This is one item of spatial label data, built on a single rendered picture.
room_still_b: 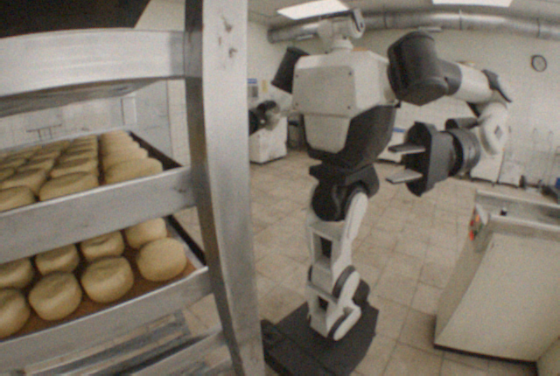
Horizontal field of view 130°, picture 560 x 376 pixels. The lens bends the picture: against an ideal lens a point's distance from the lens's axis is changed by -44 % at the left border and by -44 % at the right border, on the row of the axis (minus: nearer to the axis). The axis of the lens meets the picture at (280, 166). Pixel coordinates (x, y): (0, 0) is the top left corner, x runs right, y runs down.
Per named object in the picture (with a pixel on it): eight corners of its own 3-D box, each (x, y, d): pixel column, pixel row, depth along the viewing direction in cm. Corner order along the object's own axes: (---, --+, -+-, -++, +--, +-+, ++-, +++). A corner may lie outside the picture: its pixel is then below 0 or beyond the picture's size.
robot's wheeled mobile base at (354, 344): (324, 293, 145) (329, 256, 135) (389, 331, 109) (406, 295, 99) (249, 349, 104) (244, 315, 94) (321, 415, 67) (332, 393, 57)
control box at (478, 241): (472, 228, 95) (480, 204, 90) (480, 254, 75) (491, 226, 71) (466, 226, 96) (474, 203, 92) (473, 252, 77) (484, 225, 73)
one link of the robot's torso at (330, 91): (330, 145, 93) (332, 56, 82) (412, 163, 69) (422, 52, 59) (276, 158, 74) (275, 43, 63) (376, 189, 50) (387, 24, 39)
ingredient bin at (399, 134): (373, 163, 452) (376, 126, 430) (380, 156, 501) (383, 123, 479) (399, 168, 422) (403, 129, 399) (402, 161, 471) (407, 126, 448)
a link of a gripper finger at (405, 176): (395, 181, 32) (423, 174, 34) (382, 174, 35) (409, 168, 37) (395, 191, 33) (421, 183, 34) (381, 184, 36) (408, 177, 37)
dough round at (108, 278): (129, 302, 16) (122, 286, 15) (81, 304, 14) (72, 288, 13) (138, 267, 20) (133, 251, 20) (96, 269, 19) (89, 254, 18)
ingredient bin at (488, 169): (468, 182, 339) (477, 141, 316) (467, 173, 384) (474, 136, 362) (495, 189, 305) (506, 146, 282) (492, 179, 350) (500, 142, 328)
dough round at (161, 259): (195, 256, 23) (192, 241, 22) (170, 288, 18) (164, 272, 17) (158, 247, 24) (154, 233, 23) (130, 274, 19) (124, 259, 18)
